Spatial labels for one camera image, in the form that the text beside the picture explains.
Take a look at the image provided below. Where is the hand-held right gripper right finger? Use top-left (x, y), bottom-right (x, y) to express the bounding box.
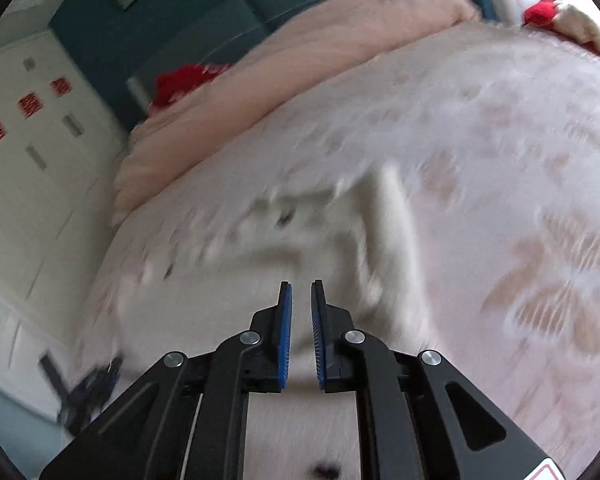
top-left (310, 280), bottom-right (567, 480)

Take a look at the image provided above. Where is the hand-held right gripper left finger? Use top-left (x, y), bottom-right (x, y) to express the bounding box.
top-left (39, 281), bottom-right (293, 480)

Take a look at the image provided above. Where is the cream small garment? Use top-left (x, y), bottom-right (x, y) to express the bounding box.
top-left (117, 167), bottom-right (433, 480)

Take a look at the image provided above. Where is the dark blurred object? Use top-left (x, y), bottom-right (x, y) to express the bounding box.
top-left (39, 352), bottom-right (126, 433)

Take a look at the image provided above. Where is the white lace patterned bedspread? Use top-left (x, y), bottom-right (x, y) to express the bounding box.
top-left (75, 22), bottom-right (600, 480)

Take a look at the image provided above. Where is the red pillow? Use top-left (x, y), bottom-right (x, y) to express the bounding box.
top-left (147, 62), bottom-right (237, 112)

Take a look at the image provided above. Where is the white wardrobe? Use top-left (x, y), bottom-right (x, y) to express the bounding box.
top-left (0, 29), bottom-right (131, 423)

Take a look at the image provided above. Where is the pink quilt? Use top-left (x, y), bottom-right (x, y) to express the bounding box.
top-left (111, 0), bottom-right (482, 227)

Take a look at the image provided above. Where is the teal padded headboard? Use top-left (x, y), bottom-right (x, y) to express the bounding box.
top-left (47, 0), bottom-right (498, 133)

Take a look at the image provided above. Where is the red cloth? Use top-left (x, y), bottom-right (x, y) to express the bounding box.
top-left (522, 0), bottom-right (558, 27)

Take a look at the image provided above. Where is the cream fluffy cloth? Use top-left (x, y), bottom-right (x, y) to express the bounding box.
top-left (552, 0), bottom-right (600, 63)

